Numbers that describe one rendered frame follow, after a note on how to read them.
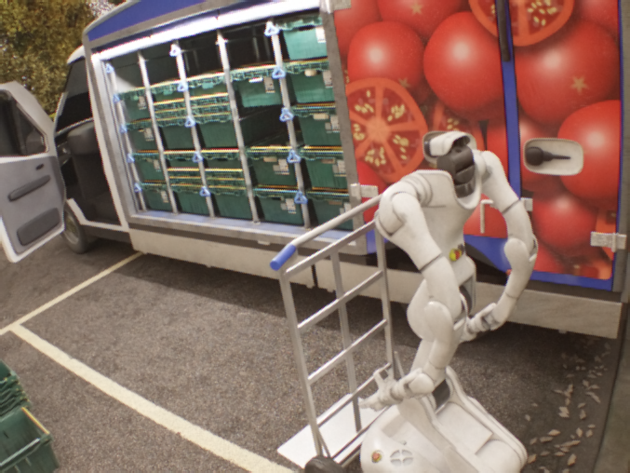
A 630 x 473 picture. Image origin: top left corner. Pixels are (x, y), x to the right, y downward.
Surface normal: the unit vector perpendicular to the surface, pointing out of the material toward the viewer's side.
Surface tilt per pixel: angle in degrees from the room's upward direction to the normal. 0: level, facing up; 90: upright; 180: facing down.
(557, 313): 90
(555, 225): 90
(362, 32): 90
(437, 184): 87
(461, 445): 27
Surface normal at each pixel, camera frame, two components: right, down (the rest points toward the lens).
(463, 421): 0.11, -0.76
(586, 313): -0.58, 0.40
